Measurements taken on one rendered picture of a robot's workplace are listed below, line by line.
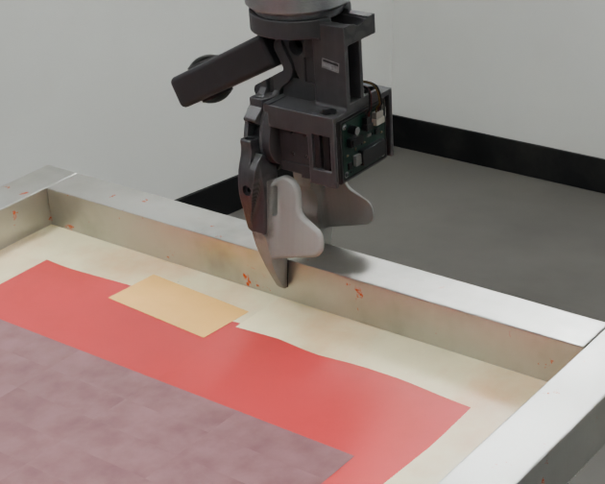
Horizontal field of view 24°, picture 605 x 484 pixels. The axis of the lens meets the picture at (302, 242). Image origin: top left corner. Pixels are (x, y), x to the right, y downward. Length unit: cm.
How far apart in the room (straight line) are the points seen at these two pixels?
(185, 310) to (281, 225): 10
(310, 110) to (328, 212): 13
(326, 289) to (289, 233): 5
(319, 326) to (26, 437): 23
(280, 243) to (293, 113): 11
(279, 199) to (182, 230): 13
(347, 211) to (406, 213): 319
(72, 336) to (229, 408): 16
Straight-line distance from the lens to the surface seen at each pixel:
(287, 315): 104
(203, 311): 106
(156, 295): 109
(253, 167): 99
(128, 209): 115
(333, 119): 95
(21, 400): 98
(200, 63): 105
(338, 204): 106
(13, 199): 120
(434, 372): 96
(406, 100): 482
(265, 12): 95
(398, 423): 91
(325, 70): 96
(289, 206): 101
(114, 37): 376
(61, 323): 107
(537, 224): 421
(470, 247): 401
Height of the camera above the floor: 149
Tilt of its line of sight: 22 degrees down
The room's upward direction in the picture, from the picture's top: straight up
